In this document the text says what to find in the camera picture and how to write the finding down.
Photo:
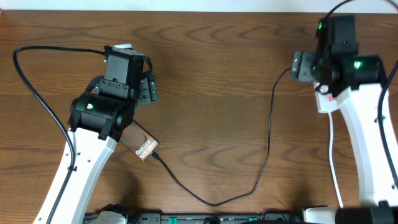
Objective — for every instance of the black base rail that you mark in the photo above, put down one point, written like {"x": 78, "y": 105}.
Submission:
{"x": 141, "y": 216}

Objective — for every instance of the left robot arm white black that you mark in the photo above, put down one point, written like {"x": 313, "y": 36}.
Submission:
{"x": 98, "y": 119}

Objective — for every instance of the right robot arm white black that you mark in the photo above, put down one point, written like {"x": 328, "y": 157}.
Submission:
{"x": 360, "y": 86}

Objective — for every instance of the Galaxy smartphone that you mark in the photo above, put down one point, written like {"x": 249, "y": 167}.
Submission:
{"x": 139, "y": 141}

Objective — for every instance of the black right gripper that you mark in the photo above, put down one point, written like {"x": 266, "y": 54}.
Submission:
{"x": 302, "y": 64}

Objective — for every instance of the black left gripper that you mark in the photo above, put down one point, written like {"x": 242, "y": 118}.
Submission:
{"x": 148, "y": 87}

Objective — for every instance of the white power strip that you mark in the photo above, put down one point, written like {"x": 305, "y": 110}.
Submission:
{"x": 324, "y": 99}

